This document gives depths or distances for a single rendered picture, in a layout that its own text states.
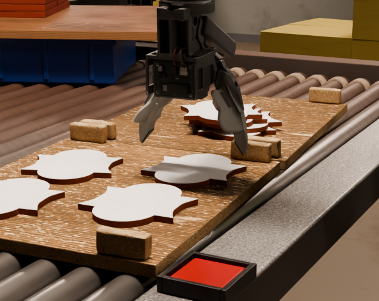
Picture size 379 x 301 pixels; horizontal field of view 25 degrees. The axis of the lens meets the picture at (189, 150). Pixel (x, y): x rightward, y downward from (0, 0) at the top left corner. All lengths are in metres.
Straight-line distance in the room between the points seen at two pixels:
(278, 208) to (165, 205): 0.16
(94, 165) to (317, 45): 4.58
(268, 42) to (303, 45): 0.26
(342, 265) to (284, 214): 2.24
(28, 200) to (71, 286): 0.20
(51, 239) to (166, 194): 0.18
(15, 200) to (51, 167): 0.14
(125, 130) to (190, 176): 0.30
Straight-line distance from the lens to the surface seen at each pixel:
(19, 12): 2.08
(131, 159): 1.25
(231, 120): 1.12
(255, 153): 1.24
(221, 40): 1.16
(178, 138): 1.37
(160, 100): 1.16
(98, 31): 1.82
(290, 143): 1.34
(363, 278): 3.23
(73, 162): 1.22
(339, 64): 2.01
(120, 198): 1.06
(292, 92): 1.82
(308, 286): 3.13
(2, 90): 1.87
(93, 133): 1.34
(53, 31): 1.84
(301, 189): 1.19
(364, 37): 5.55
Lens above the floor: 1.28
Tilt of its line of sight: 15 degrees down
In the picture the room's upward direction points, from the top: straight up
